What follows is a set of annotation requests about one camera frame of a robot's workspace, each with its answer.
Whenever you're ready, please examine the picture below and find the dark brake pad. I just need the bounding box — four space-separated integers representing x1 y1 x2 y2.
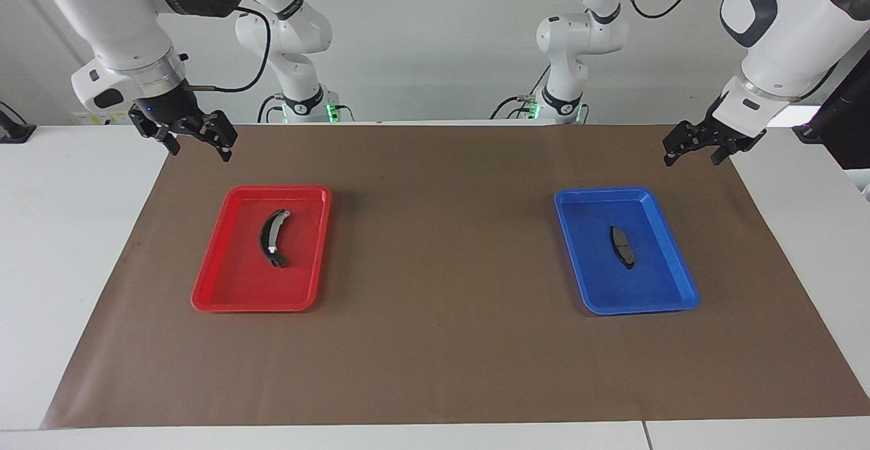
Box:
610 225 636 270

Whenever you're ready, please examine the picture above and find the blue plastic tray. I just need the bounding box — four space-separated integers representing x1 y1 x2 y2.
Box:
553 187 700 315

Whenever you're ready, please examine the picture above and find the black monitor stand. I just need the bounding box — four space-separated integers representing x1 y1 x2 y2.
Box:
792 49 870 171

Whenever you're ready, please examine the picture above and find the black base cable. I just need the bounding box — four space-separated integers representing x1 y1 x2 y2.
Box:
257 93 286 124
491 63 551 121

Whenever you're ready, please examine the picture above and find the red plastic tray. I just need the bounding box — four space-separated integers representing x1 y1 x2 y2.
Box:
191 186 332 313

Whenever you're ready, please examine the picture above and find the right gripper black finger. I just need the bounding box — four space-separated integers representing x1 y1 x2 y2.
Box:
207 111 239 162
154 127 181 156

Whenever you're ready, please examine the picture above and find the black right base cable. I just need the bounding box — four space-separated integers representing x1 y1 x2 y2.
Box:
257 93 286 124

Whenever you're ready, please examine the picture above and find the black left base cable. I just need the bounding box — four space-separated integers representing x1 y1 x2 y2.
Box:
491 63 551 121

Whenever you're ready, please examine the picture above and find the brown paper mat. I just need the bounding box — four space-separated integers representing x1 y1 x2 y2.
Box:
39 124 870 430

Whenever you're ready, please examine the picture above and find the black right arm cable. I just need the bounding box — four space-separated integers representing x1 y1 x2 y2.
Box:
184 5 273 94

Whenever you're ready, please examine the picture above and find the white box with yellow labels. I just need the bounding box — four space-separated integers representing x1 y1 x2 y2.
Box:
73 110 135 126

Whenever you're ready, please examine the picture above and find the black clamp bracket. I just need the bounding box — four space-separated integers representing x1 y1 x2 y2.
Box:
0 101 36 143

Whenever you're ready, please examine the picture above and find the curved brake shoe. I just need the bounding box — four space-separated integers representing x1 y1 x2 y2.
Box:
258 209 292 269

